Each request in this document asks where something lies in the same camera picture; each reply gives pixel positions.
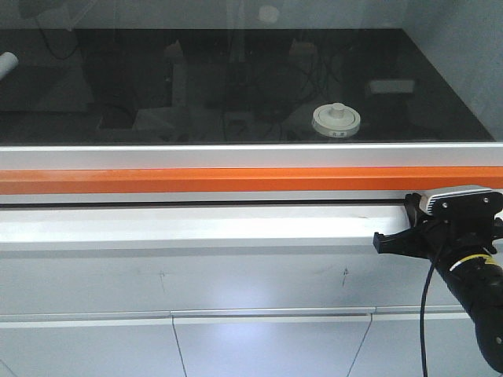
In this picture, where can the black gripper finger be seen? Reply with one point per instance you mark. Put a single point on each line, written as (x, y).
(410, 243)

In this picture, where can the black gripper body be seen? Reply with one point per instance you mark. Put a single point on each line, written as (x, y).
(459, 233)

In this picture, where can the orange sash handle bar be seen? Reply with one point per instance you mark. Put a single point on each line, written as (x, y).
(27, 182)

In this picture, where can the glass jar with white lid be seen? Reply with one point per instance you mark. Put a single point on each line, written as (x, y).
(336, 121)

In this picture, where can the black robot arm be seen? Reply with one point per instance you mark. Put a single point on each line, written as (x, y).
(474, 278)

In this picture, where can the white fume hood cabinet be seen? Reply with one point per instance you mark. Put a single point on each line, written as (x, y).
(224, 288)

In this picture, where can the rolled grey mat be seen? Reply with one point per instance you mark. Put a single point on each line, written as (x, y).
(8, 62)

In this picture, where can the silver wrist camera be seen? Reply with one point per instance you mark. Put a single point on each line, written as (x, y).
(461, 202)

